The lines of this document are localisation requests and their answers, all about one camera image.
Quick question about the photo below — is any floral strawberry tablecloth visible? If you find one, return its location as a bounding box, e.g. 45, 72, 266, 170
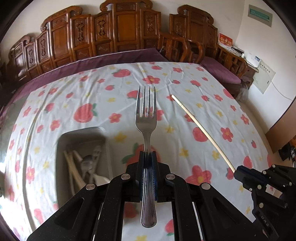
1, 62, 270, 240

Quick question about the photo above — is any grey metal utensil tray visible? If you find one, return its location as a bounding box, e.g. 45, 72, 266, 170
56, 127, 113, 207

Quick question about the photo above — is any purple seat cushion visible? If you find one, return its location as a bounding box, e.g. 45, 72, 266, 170
200, 57, 241, 84

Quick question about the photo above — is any small steel spoon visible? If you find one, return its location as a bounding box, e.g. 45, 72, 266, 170
80, 155, 93, 182

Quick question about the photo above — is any wooden chopstick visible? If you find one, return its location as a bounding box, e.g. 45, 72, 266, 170
171, 95, 236, 173

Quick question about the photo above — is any steel fork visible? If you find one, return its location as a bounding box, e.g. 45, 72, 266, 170
135, 86, 157, 228

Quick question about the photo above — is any white plastic ladle spoon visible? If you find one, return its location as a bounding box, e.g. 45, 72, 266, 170
89, 146, 110, 186

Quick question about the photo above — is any red paper box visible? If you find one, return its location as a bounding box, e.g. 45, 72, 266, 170
218, 33, 233, 49

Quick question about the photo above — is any carved wooden bench backrest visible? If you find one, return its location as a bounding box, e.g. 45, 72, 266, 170
6, 1, 218, 83

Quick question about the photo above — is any green wall sign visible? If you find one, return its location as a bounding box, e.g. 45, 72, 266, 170
248, 5, 273, 27

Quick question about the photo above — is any white wall panel box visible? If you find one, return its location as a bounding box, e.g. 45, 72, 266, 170
253, 60, 275, 94

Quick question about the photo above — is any wooden armchair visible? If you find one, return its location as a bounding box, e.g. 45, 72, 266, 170
157, 32, 205, 64

